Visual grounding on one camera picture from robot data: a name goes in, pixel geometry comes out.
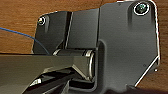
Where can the small round base bolt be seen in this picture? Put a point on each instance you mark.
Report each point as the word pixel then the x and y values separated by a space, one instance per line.
pixel 41 20

